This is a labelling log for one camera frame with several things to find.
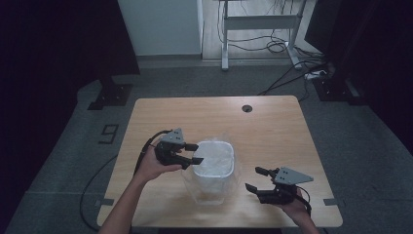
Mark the tangle of black cables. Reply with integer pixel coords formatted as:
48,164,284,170
223,27,325,66

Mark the black floor cable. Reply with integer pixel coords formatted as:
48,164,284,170
79,154,119,233

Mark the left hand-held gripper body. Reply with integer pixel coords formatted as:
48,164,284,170
154,127,187,167

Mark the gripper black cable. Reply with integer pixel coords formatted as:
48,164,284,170
133,129,172,176
293,184,313,217

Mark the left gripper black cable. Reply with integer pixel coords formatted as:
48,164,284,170
133,129,172,176

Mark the dark curtain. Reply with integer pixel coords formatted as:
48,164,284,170
0,0,141,98

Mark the person's left hand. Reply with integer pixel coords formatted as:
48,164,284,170
133,148,183,183

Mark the white desk frame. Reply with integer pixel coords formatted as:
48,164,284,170
219,0,304,72

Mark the clear plastic bag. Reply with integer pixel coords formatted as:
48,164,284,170
180,136,242,206

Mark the white trash bin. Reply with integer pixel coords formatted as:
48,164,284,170
192,139,236,205

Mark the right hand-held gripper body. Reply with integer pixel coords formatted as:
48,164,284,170
255,166,315,206

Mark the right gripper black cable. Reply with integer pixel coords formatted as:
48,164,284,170
293,184,313,217

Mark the white power strip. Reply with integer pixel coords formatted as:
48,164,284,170
305,69,327,81

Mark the person's right hand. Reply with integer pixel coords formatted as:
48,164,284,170
282,189,308,219

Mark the dark monitor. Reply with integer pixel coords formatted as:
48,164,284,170
304,0,346,55

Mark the black stand base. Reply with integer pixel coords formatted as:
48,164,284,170
313,76,366,106
87,76,133,111

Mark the white cabinet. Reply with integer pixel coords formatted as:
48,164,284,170
117,0,205,57

